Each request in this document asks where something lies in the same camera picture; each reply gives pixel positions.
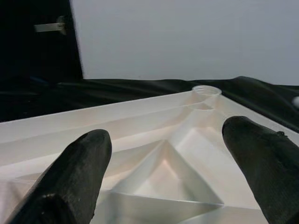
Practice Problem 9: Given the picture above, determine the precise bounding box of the white plastic table top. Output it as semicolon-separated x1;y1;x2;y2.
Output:
0;84;299;224

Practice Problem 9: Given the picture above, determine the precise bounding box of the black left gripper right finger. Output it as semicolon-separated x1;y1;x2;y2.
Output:
221;115;299;224

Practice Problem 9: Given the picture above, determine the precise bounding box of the black cloth cover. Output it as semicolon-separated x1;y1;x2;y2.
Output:
0;75;299;134

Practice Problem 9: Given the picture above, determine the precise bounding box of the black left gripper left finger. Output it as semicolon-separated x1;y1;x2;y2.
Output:
7;129;113;224

